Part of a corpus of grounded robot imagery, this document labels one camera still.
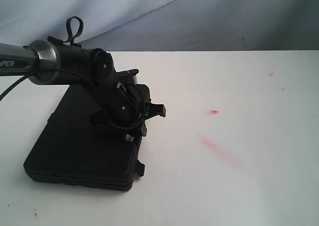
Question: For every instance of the grey fabric backdrop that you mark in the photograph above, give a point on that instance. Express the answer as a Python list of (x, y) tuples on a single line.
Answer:
[(167, 25)]

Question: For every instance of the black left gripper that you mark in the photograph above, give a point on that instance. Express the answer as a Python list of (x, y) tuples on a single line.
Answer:
[(118, 108)]

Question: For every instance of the black plastic carrying case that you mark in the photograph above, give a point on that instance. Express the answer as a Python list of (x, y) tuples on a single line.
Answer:
[(69, 150)]

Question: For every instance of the left robot arm black grey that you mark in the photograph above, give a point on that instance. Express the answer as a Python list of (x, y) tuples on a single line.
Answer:
[(51, 62)]

